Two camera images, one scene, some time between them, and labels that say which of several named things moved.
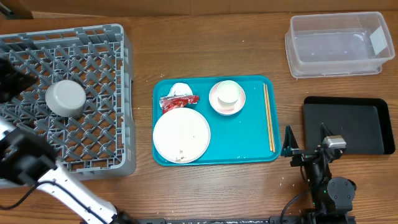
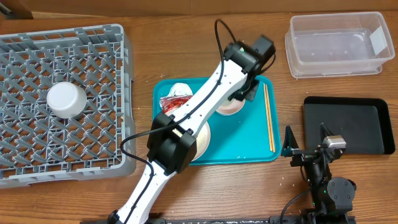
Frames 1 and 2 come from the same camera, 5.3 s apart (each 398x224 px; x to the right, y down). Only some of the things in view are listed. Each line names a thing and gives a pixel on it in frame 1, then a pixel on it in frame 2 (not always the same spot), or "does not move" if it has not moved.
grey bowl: (66, 98) does not move
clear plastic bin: (337, 45) does not move
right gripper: (303, 155) does not move
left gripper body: (10, 83) -> (249, 90)
